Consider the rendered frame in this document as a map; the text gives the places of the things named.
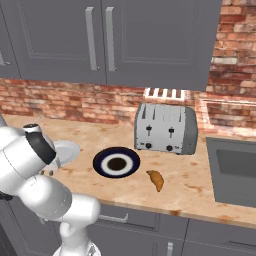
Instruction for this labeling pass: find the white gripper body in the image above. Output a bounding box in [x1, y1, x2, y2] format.
[39, 157, 62, 172]

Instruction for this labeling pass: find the grey lower cupboard door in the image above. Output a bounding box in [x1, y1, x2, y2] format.
[0, 196, 63, 256]
[85, 225, 188, 256]

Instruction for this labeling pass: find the grey cupboard door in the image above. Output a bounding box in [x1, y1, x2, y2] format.
[0, 0, 22, 80]
[0, 196, 63, 256]
[85, 225, 188, 256]
[101, 0, 224, 92]
[2, 0, 108, 86]

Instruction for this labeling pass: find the dark blue plate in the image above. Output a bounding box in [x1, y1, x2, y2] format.
[92, 146, 141, 180]

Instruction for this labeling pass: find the grey drawer front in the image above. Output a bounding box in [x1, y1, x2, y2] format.
[97, 203, 161, 233]
[181, 217, 256, 256]

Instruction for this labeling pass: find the brown croissant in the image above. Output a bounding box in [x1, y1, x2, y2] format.
[145, 169, 165, 194]

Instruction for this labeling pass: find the silver toaster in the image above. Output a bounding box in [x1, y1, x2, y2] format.
[133, 102, 199, 156]

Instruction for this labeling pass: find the grey upper cupboard door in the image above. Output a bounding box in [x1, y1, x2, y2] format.
[2, 0, 108, 86]
[101, 0, 224, 92]
[0, 0, 22, 80]

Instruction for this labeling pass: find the grey sink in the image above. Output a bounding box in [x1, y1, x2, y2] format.
[205, 136, 256, 209]

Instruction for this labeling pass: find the silver drawer handle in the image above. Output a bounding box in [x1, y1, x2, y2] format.
[98, 213, 130, 224]

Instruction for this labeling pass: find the silver cupboard handle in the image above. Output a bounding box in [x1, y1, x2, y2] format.
[84, 6, 99, 71]
[0, 49, 11, 67]
[166, 241, 175, 256]
[104, 6, 117, 72]

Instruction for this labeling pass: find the white striped wall socket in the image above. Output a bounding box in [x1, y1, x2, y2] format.
[143, 87, 187, 101]

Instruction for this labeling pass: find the silver lower cupboard handle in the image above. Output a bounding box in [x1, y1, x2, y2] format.
[166, 241, 175, 256]

